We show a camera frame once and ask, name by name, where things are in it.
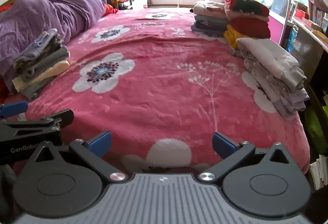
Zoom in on dark red folded sweater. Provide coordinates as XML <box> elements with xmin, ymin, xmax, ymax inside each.
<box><xmin>231</xmin><ymin>17</ymin><xmax>271</xmax><ymax>39</ymax></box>

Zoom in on folded white purple clothes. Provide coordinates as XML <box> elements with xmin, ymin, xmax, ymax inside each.
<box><xmin>244</xmin><ymin>58</ymin><xmax>310</xmax><ymax>120</ymax></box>

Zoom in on yellow folded sweater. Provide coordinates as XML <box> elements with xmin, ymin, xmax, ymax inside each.
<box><xmin>223</xmin><ymin>24</ymin><xmax>248</xmax><ymax>50</ymax></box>

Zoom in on pink grey folded clothes stack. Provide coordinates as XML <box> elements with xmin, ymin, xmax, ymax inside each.
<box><xmin>191</xmin><ymin>0</ymin><xmax>230</xmax><ymax>37</ymax></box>

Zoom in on row of books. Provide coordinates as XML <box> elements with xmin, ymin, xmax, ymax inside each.
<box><xmin>308</xmin><ymin>0</ymin><xmax>327</xmax><ymax>35</ymax></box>

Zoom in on white quilted garment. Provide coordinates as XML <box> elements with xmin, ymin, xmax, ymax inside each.
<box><xmin>237</xmin><ymin>38</ymin><xmax>306</xmax><ymax>91</ymax></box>

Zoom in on purple duvet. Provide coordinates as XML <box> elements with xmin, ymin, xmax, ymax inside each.
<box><xmin>1</xmin><ymin>0</ymin><xmax>105</xmax><ymax>91</ymax></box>

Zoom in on red cloth beside duvet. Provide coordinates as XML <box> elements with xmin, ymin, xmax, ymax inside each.
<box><xmin>103</xmin><ymin>4</ymin><xmax>118</xmax><ymax>16</ymax></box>

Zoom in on left folded clothes stack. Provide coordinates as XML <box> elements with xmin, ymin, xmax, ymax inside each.
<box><xmin>12</xmin><ymin>29</ymin><xmax>69</xmax><ymax>101</ymax></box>

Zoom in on white plastic bin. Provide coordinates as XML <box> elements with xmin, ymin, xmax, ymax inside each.
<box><xmin>132</xmin><ymin>0</ymin><xmax>148</xmax><ymax>10</ymax></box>

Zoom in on pink floral bed blanket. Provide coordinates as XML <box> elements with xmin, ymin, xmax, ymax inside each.
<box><xmin>17</xmin><ymin>8</ymin><xmax>310</xmax><ymax>173</ymax></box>

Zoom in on red green knitted sweater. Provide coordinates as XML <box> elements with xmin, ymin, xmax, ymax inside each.
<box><xmin>224</xmin><ymin>0</ymin><xmax>270</xmax><ymax>17</ymax></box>

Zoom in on wooden desk shelf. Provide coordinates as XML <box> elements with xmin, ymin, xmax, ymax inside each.
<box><xmin>291</xmin><ymin>16</ymin><xmax>327</xmax><ymax>84</ymax></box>

